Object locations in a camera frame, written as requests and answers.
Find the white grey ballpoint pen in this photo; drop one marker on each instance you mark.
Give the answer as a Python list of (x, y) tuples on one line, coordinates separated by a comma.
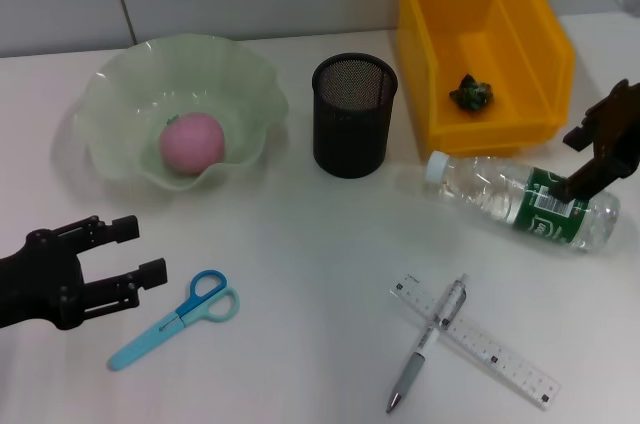
[(412, 369)]

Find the pale green glass fruit plate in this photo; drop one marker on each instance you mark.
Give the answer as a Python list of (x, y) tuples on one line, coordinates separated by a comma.
[(125, 94)]

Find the green plastic wrapper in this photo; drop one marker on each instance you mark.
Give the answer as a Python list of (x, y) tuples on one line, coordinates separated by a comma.
[(471, 95)]

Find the yellow plastic bin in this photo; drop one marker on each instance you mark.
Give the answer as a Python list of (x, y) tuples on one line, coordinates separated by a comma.
[(450, 19)]

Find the blue scissors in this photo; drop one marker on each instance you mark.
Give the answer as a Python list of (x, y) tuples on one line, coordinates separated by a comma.
[(145, 341)]

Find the pink toy peach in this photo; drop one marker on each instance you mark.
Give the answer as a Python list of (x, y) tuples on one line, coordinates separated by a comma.
[(192, 144)]

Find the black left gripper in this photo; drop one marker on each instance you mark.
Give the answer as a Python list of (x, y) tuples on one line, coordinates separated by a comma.
[(35, 284)]

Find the clear plastic ruler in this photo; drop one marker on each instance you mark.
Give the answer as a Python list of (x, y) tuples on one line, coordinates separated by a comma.
[(510, 369)]

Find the clear green-label water bottle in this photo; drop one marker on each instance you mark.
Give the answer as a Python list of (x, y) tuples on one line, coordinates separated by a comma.
[(480, 189)]

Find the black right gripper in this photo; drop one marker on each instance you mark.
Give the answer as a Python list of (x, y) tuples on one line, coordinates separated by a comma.
[(622, 129)]

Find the black mesh pen cup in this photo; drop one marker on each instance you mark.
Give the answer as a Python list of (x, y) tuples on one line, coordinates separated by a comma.
[(350, 134)]

